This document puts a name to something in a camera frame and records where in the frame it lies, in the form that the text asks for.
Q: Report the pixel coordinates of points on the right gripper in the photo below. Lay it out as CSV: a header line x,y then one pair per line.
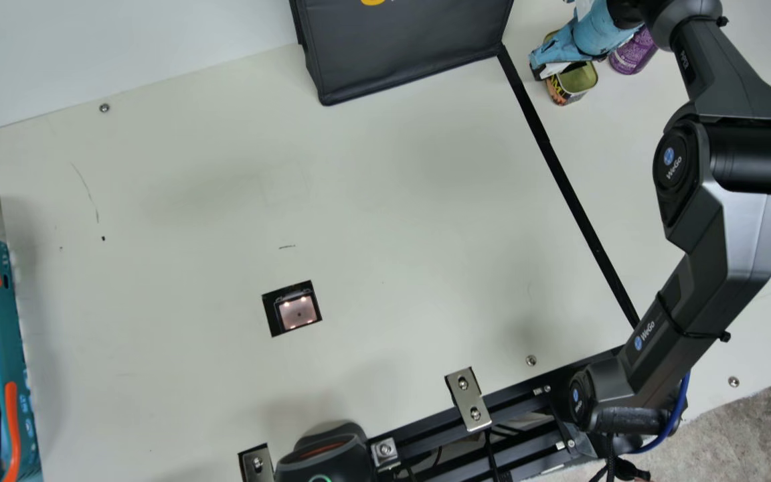
x,y
600,30

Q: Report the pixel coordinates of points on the purple can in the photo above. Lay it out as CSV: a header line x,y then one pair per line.
x,y
633,55

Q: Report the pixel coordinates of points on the small square scanner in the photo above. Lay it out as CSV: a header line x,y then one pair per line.
x,y
294,310

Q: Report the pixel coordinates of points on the black strip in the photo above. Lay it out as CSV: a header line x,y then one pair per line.
x,y
573,201

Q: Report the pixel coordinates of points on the black device with green light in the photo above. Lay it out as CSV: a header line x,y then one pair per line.
x,y
325,455

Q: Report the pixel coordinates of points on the dark grey bag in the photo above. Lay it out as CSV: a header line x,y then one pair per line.
x,y
405,47

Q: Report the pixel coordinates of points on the teal shopping basket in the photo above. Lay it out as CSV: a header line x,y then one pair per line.
x,y
9,314

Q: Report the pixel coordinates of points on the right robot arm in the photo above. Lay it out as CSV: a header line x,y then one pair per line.
x,y
713,221

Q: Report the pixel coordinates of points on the gold rectangular tin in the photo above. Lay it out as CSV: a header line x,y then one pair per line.
x,y
577,84

